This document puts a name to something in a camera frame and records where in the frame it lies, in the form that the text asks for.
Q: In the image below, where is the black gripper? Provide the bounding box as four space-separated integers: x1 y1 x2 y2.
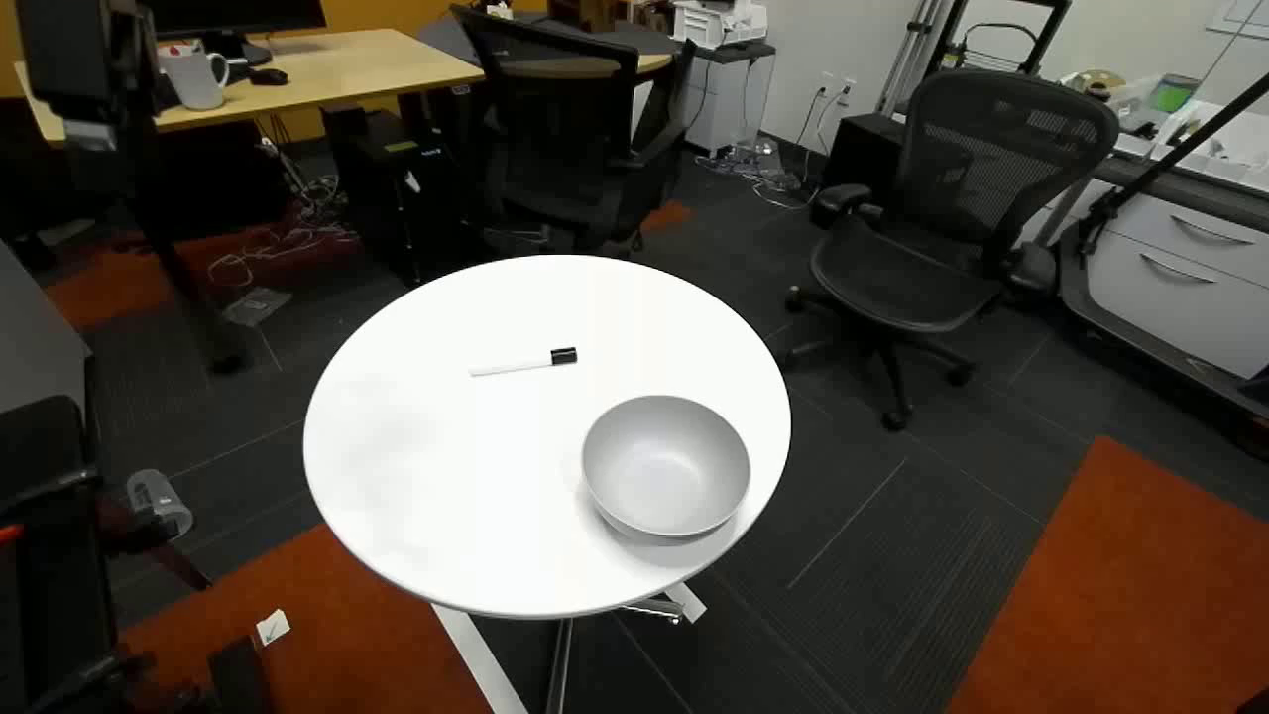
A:
11 0 163 154

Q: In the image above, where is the white marker with black cap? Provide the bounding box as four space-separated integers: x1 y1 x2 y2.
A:
467 344 585 380

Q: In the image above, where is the white bowl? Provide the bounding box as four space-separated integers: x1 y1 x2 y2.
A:
579 394 753 542

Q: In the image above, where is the white mug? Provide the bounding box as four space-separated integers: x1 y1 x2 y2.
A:
160 44 236 113

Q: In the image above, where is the light wooden desk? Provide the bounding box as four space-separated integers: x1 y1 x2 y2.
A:
11 23 487 374

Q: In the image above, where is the grey power strip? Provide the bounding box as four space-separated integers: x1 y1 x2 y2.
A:
219 286 293 330

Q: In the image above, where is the black computer tower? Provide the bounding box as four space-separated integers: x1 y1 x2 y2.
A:
323 105 467 282

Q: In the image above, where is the clear plastic cup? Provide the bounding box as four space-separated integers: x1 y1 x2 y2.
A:
125 463 199 542

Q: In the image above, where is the black cabinet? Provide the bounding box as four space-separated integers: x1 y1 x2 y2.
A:
0 242 129 714

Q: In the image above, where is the black padded office chair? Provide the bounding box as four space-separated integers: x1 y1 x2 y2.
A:
453 6 700 255

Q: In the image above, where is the small white box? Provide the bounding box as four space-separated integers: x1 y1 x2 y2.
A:
249 606 293 649

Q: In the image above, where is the white box on cabinet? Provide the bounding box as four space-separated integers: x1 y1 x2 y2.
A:
671 0 775 56

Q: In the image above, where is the white table base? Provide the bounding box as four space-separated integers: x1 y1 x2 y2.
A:
427 581 712 714

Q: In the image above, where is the small black box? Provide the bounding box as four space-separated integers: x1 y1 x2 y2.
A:
829 113 922 203

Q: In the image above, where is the black mesh office chair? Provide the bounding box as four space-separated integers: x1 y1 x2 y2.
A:
787 69 1124 433

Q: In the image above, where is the black slanted stand pole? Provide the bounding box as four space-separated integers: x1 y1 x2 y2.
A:
1057 70 1269 263

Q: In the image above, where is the green object on counter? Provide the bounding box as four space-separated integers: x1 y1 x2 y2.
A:
1144 70 1205 121

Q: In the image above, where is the white drawer cabinet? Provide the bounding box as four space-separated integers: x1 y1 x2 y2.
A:
1083 191 1269 390

